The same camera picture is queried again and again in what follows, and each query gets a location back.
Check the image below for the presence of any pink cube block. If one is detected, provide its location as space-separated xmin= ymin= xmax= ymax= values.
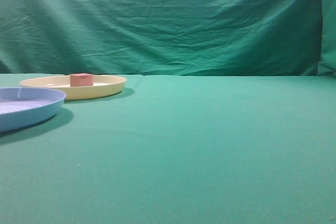
xmin=69 ymin=73 xmax=94 ymax=87

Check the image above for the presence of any yellow plastic plate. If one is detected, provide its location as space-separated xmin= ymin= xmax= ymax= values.
xmin=20 ymin=75 xmax=127 ymax=100

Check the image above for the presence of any light blue plastic plate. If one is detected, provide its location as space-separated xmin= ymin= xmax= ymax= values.
xmin=1 ymin=87 xmax=67 ymax=133

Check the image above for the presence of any green table cloth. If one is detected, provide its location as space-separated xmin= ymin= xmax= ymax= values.
xmin=1 ymin=76 xmax=335 ymax=223

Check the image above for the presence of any green backdrop cloth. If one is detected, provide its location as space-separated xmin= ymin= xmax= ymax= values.
xmin=1 ymin=0 xmax=335 ymax=76

